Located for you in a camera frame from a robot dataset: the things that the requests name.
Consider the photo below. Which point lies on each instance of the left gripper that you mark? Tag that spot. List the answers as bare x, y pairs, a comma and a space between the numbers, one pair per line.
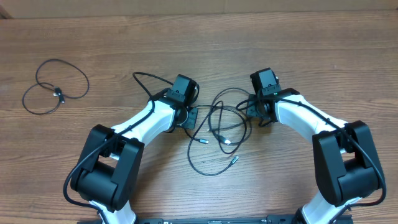
190, 122

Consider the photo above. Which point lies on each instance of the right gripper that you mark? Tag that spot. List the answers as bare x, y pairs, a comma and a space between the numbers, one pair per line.
252, 110

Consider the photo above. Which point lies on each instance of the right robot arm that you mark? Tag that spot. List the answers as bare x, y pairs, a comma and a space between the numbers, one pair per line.
348, 171

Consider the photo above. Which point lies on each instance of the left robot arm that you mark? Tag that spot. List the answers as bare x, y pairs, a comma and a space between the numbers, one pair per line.
107, 169

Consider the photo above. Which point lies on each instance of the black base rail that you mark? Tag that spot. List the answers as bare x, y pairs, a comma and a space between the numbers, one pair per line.
214, 220

